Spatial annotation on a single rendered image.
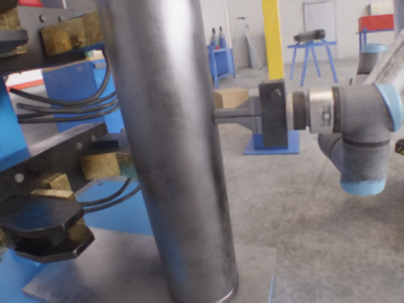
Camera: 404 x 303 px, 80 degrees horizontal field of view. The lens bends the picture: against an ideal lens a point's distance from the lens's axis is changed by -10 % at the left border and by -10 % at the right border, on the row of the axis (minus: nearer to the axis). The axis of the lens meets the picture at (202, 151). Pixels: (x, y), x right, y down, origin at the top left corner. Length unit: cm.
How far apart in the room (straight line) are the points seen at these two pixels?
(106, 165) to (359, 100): 84
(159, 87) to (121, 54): 9
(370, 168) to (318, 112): 15
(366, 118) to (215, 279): 52
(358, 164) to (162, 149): 38
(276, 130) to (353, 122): 14
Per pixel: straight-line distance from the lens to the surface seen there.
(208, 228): 64
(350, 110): 52
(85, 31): 96
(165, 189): 57
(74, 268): 115
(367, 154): 55
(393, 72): 70
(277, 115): 53
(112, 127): 224
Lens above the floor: 81
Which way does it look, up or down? 20 degrees down
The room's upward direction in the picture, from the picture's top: 9 degrees counter-clockwise
